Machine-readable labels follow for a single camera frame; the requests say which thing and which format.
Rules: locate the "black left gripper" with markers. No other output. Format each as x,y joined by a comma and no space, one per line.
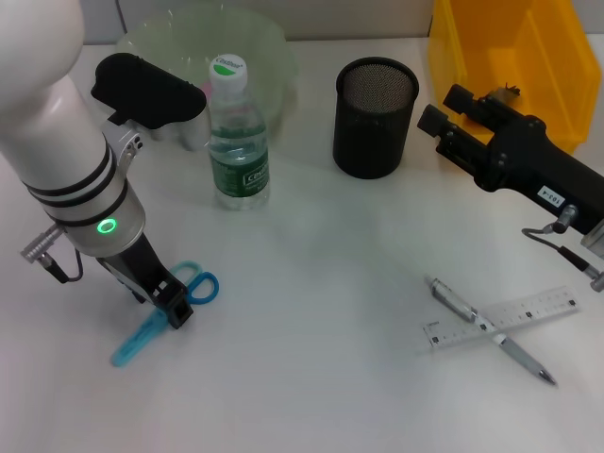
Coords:
137,269

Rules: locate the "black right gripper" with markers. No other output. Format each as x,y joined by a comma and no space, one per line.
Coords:
533,160

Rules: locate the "blue sheathed scissors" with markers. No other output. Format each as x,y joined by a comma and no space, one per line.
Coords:
137,337

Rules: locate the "green plastic wrapper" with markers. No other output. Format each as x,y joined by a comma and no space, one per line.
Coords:
507,93

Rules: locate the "clear water bottle green label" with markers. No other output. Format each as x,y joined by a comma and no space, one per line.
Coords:
238,141

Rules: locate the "clear plastic ruler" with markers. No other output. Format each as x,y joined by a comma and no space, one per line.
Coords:
542,309

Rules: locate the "pink toy peach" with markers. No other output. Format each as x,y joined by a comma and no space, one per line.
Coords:
206,86

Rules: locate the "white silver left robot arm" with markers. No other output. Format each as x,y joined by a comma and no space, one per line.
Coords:
52,141

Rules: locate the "black mesh pen cup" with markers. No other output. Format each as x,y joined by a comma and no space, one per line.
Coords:
373,137

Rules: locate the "translucent green fruit bowl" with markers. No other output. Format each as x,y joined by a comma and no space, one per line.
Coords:
269,47

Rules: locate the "silver white ballpoint pen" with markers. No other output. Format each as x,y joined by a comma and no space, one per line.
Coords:
524,358

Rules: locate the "yellow plastic storage bin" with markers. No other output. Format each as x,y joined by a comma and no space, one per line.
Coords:
557,61

